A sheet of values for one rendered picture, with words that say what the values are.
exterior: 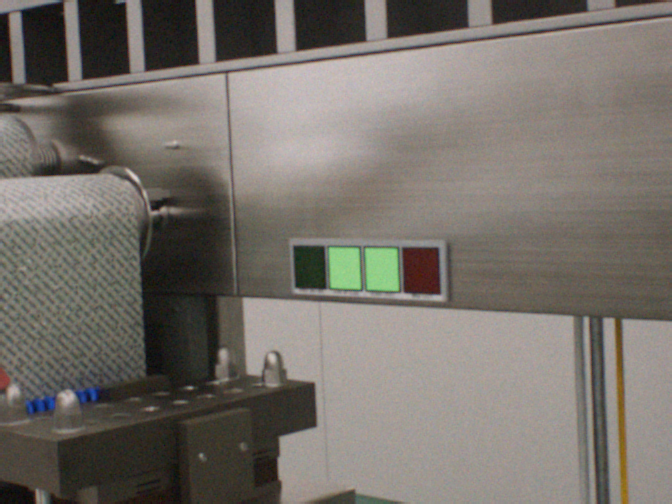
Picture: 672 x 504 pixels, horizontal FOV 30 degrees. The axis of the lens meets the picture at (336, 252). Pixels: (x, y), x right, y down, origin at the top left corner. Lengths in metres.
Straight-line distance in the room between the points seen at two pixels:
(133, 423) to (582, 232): 0.54
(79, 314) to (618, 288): 0.70
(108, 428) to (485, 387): 3.04
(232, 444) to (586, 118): 0.57
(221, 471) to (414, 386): 3.09
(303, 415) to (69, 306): 0.33
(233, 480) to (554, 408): 2.77
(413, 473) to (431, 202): 3.27
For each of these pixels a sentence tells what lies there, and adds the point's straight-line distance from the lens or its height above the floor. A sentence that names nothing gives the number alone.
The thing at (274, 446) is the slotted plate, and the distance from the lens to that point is 1.62.
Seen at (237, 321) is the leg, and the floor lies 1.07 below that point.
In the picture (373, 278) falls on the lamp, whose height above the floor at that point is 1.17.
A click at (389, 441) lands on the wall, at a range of 4.71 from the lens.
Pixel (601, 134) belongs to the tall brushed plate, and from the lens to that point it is 1.31.
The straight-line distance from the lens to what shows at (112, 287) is 1.67.
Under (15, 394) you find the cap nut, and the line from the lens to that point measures 1.50.
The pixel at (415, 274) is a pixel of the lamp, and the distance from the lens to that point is 1.45.
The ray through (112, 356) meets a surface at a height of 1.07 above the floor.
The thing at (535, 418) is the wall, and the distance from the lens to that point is 4.28.
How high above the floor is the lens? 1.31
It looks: 4 degrees down
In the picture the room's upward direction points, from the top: 3 degrees counter-clockwise
